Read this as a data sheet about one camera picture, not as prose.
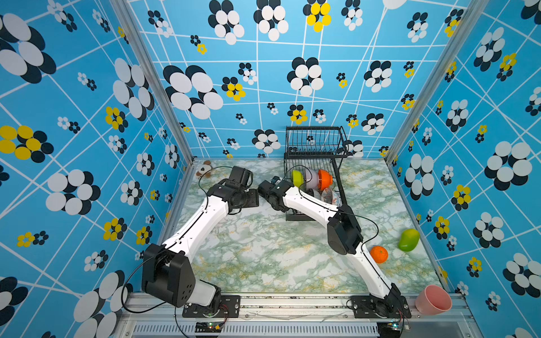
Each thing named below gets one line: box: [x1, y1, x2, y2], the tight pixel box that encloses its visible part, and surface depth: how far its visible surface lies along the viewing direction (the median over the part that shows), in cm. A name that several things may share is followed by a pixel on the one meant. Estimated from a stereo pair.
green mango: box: [398, 228, 421, 252], surface depth 88 cm
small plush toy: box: [195, 159, 213, 179], surface depth 118 cm
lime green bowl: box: [291, 169, 306, 188], surface depth 101 cm
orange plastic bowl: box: [317, 169, 334, 192], surface depth 101 cm
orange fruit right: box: [370, 245, 389, 265], surface depth 82 cm
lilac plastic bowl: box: [305, 169, 320, 191], surface depth 101 cm
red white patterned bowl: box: [321, 187, 340, 207], surface depth 94 cm
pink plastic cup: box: [415, 284, 453, 316], surface depth 68 cm
